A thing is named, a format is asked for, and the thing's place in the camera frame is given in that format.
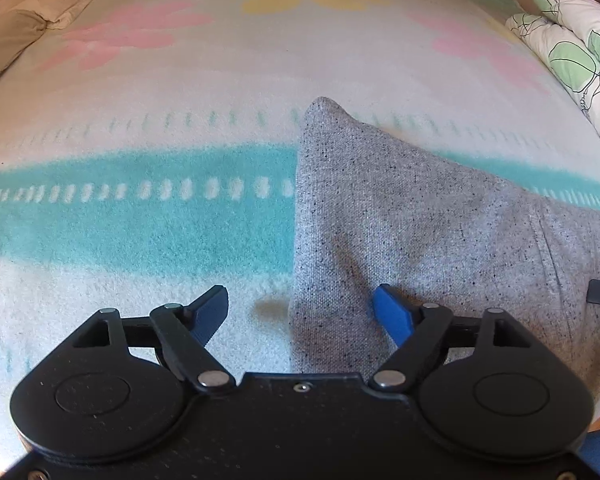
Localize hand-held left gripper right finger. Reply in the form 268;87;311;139
368;283;532;393

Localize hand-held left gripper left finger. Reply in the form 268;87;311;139
71;284;235;394

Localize grey speckled pants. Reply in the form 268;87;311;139
287;96;600;398

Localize floral pastel blanket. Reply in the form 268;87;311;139
0;0;600;478

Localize white leaf print pillow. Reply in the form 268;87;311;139
525;0;600;88
505;12;600;173

